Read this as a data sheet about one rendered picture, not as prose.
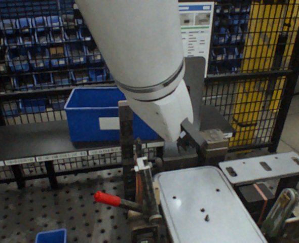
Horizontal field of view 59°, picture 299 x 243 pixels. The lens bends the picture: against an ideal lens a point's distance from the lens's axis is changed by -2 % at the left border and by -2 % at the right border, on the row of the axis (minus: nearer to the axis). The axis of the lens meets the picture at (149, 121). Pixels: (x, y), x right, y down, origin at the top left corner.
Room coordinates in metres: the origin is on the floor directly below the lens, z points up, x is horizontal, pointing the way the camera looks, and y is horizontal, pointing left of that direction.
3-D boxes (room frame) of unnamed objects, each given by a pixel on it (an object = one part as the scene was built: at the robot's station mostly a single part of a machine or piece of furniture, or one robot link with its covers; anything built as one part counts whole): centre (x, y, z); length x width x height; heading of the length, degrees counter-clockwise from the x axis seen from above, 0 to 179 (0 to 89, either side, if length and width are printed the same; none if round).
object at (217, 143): (0.75, -0.22, 0.88); 0.08 x 0.08 x 0.36; 12
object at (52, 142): (0.83, 0.14, 1.02); 0.90 x 0.22 x 0.03; 102
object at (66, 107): (0.84, 0.13, 1.10); 0.30 x 0.17 x 0.13; 92
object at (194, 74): (0.71, -0.10, 1.17); 0.12 x 0.01 x 0.34; 102
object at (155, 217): (0.40, -0.01, 1.06); 0.03 x 0.01 x 0.03; 102
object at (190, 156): (0.71, -0.10, 0.85); 0.12 x 0.03 x 0.30; 102
